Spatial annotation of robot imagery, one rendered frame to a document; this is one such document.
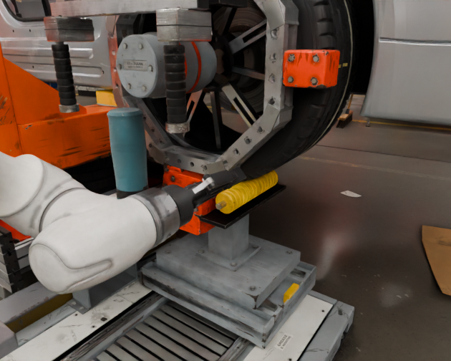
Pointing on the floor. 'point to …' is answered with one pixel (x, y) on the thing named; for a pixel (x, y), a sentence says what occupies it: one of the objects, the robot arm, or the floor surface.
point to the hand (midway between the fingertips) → (231, 177)
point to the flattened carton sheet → (447, 258)
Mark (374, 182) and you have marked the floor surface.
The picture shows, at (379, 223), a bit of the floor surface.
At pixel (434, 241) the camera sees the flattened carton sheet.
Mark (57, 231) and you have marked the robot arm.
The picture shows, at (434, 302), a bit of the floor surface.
